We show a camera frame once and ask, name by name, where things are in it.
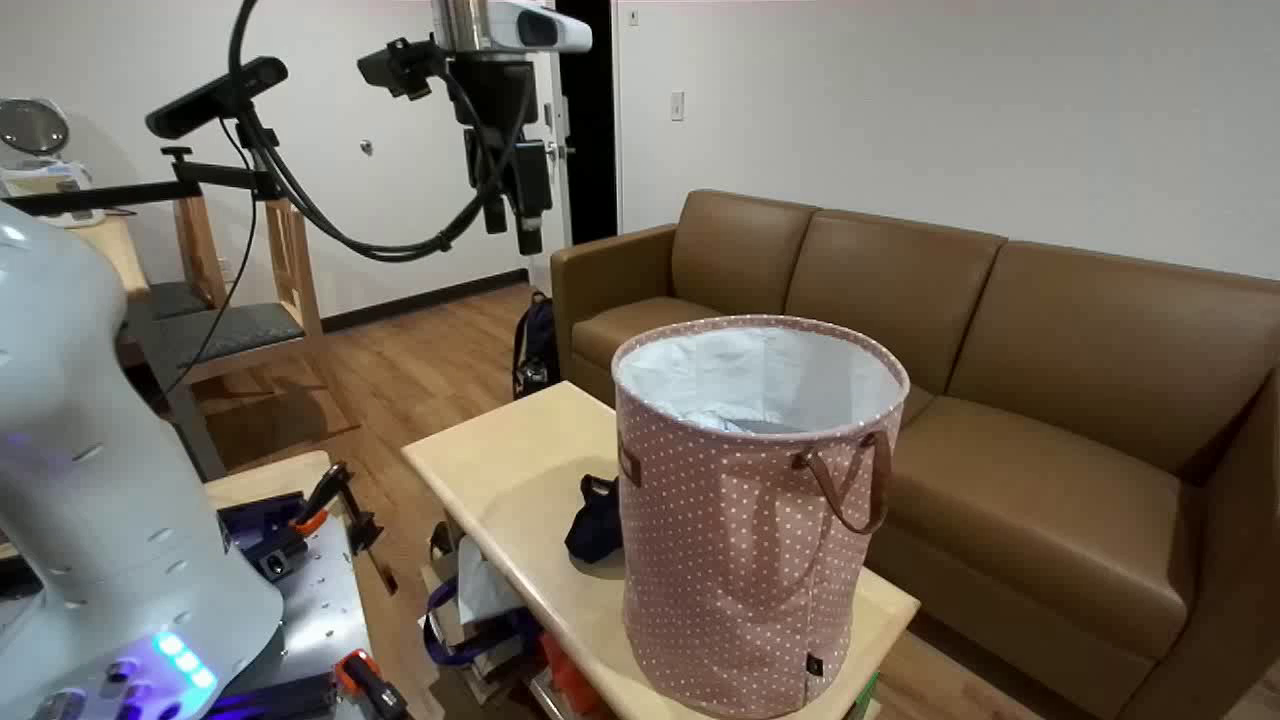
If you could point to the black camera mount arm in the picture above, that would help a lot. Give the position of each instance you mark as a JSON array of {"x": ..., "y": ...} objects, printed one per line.
[{"x": 135, "y": 188}]

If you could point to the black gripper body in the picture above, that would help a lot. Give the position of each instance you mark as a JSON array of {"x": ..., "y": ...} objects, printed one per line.
[{"x": 502, "y": 121}]

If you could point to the black stereo camera bar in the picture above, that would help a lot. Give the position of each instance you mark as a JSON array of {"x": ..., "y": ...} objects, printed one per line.
[{"x": 214, "y": 97}]

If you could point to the wooden workbench with grey shelf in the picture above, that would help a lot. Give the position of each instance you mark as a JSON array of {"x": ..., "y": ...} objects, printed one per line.
[{"x": 214, "y": 333}]

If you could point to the light wooden table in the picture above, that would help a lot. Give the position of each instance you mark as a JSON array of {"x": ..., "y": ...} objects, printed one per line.
[{"x": 520, "y": 465}]

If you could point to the round grey mirror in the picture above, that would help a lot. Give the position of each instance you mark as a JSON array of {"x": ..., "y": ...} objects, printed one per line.
[{"x": 34, "y": 131}]

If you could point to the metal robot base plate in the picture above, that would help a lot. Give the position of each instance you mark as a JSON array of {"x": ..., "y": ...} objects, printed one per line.
[{"x": 321, "y": 600}]

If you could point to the brown leather sofa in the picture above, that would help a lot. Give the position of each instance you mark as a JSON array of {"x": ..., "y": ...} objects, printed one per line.
[{"x": 1067, "y": 401}]

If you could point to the black orange clamp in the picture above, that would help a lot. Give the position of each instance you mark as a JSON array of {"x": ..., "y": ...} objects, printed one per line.
[{"x": 327, "y": 497}]

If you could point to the pink polka dot fabric basket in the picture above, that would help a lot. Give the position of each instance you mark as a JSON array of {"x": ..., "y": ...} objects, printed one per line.
[{"x": 732, "y": 561}]

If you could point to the black backpack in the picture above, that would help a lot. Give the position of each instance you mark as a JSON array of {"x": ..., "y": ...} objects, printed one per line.
[{"x": 538, "y": 351}]

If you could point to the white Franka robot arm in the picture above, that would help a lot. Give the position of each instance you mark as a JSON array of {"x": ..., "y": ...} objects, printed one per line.
[{"x": 82, "y": 465}]

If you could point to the black cloth object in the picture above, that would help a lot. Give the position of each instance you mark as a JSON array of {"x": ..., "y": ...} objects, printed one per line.
[{"x": 595, "y": 527}]

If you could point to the light wooden board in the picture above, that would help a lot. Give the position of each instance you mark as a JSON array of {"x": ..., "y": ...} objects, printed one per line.
[{"x": 267, "y": 477}]

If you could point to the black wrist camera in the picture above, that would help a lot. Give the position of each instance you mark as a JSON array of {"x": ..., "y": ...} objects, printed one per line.
[{"x": 402, "y": 67}]

